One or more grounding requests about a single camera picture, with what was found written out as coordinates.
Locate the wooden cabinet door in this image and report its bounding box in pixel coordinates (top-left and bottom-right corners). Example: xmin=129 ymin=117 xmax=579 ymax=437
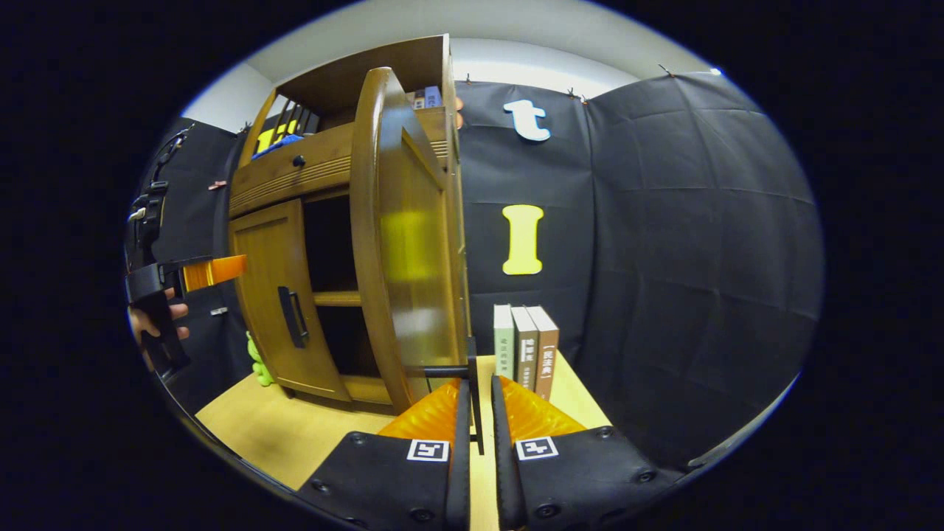
xmin=350 ymin=66 xmax=484 ymax=454
xmin=229 ymin=198 xmax=353 ymax=403

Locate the wooden double-door shoe cabinet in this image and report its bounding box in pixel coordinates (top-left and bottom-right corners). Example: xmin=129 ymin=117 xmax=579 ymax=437
xmin=227 ymin=33 xmax=473 ymax=406

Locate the blue towel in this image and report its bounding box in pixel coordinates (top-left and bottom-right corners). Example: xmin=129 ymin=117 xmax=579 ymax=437
xmin=252 ymin=134 xmax=305 ymax=159

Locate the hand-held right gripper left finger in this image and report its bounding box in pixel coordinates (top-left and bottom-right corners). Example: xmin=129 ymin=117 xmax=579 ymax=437
xmin=295 ymin=378 xmax=473 ymax=531

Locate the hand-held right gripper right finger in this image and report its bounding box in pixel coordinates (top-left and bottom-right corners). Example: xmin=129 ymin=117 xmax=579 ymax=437
xmin=490 ymin=375 xmax=688 ymax=531

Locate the orange-brown book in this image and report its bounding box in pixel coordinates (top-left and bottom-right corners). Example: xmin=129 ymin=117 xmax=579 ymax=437
xmin=526 ymin=305 xmax=561 ymax=401

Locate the green plush toy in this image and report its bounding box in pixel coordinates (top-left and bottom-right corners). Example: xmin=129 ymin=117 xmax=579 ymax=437
xmin=246 ymin=332 xmax=275 ymax=388

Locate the black backdrop cloth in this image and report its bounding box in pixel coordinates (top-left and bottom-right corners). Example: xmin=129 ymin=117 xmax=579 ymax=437
xmin=125 ymin=70 xmax=825 ymax=473

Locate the wooden grooved drawer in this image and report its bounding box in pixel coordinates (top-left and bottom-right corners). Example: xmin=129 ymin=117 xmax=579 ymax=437
xmin=229 ymin=109 xmax=452 ymax=219

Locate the grey-green book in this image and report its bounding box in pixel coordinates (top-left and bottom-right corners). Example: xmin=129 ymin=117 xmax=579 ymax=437
xmin=493 ymin=304 xmax=516 ymax=381

